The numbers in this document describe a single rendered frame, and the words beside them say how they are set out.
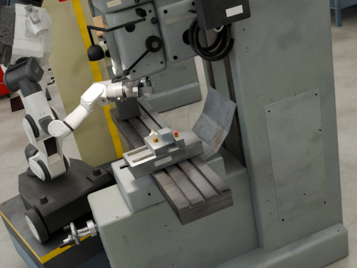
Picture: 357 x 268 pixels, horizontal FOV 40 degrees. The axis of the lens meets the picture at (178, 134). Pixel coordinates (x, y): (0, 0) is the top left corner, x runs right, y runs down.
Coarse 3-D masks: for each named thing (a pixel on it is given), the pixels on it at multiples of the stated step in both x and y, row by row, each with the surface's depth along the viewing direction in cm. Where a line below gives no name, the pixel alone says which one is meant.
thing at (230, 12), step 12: (204, 0) 184; (216, 0) 186; (228, 0) 188; (240, 0) 190; (204, 12) 186; (216, 12) 188; (228, 12) 190; (240, 12) 191; (204, 24) 189; (216, 24) 190
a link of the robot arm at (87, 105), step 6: (96, 84) 229; (90, 90) 228; (96, 90) 227; (102, 90) 227; (84, 96) 227; (90, 96) 227; (96, 96) 226; (84, 102) 227; (90, 102) 226; (84, 108) 228; (90, 108) 228
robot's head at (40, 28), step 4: (32, 12) 218; (36, 12) 219; (28, 16) 218; (32, 16) 218; (40, 20) 218; (28, 24) 223; (32, 24) 217; (36, 24) 217; (40, 24) 217; (44, 24) 218; (28, 28) 223; (32, 28) 218; (36, 28) 217; (40, 28) 217; (44, 28) 217; (32, 32) 224; (36, 32) 217; (40, 32) 219; (44, 32) 222
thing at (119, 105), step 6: (114, 78) 288; (120, 78) 286; (126, 78) 287; (120, 102) 277; (126, 102) 277; (132, 102) 278; (120, 108) 278; (126, 108) 279; (132, 108) 280; (138, 108) 281; (120, 114) 280; (126, 114) 280; (132, 114) 281; (138, 114) 282
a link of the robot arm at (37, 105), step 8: (32, 96) 221; (40, 96) 222; (32, 104) 221; (40, 104) 222; (32, 112) 223; (40, 112) 222; (48, 112) 223; (40, 120) 221; (48, 120) 222; (56, 120) 222; (40, 128) 223; (48, 128) 221; (56, 128) 222; (64, 128) 223; (56, 136) 222
